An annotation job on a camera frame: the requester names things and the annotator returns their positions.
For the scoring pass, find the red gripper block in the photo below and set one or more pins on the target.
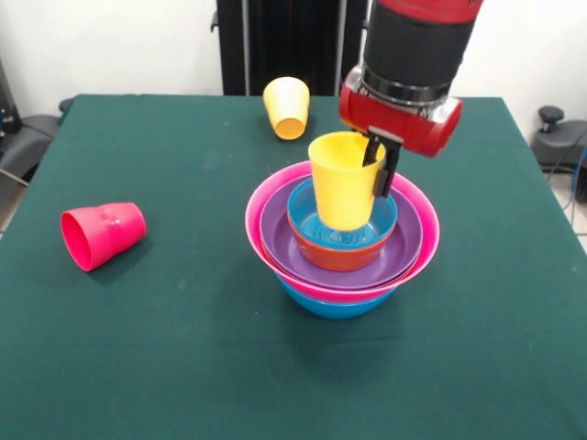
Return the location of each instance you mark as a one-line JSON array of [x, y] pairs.
[[399, 124]]

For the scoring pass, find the yellow plastic cup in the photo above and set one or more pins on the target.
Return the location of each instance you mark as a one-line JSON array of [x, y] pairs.
[[286, 98], [341, 192], [290, 129]]

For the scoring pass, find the purple plastic bowl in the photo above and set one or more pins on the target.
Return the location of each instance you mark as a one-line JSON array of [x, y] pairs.
[[348, 289], [408, 243]]

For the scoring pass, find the pink plastic bowl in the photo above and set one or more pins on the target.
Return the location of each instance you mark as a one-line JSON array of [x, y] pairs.
[[433, 229]]

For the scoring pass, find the small blue plastic bowl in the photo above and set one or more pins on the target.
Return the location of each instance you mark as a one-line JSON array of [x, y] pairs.
[[302, 220]]

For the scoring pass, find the small orange plastic bowl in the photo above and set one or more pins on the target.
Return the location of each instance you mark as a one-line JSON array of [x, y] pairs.
[[339, 260]]

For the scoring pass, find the large blue plastic bowl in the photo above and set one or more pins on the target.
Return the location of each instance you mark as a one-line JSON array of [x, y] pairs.
[[337, 309]]

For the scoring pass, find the black equipment base with knob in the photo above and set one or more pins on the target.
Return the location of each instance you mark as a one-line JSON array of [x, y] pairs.
[[561, 142]]

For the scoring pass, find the dark green tablecloth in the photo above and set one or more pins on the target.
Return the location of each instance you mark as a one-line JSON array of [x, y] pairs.
[[321, 399]]

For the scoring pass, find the red plastic cup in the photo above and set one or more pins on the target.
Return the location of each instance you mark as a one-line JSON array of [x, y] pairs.
[[105, 231]]

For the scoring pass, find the black round knob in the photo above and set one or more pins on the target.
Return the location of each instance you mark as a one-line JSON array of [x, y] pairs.
[[65, 105]]

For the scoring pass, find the black padded equipment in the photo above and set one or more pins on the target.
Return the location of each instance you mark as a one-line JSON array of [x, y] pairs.
[[32, 137]]

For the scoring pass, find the dark device box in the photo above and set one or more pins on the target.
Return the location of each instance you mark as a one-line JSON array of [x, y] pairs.
[[7, 114]]

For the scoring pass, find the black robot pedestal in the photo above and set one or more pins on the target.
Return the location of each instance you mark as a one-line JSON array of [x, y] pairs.
[[293, 46]]

